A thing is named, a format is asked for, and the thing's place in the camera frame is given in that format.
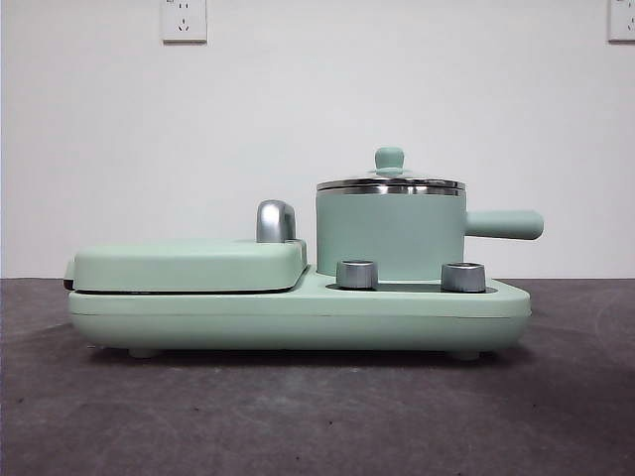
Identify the mint green hinged griddle cover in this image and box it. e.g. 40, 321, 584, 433
63, 236, 310, 295

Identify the mint green breakfast maker base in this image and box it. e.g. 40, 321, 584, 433
67, 265, 533, 359

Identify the chrome griddle cover handle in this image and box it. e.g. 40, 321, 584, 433
255, 198, 299, 244

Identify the mint green pot with handle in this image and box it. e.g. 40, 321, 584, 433
315, 188, 545, 279

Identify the glass pot lid green knob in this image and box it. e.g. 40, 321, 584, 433
317, 145, 465, 195

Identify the white wall socket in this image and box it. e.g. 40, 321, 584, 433
608, 0, 635, 44
162, 0, 209, 45

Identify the silver control knob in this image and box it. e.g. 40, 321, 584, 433
335, 258, 381, 290
441, 261, 487, 293

